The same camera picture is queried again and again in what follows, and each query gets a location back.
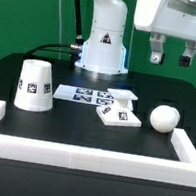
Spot white lamp shade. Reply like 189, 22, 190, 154
14, 59, 53, 112

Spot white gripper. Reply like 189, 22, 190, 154
134, 0, 196, 68

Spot white hanging cable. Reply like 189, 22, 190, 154
49, 0, 70, 60

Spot black cable bundle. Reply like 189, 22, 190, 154
23, 36, 84, 64

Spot white marker sheet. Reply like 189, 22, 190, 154
53, 85, 114, 106

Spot white lamp bulb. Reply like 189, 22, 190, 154
149, 105, 180, 133

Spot white fence frame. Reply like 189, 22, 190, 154
0, 100, 196, 187

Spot white lamp base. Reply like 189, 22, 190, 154
96, 88, 142, 127

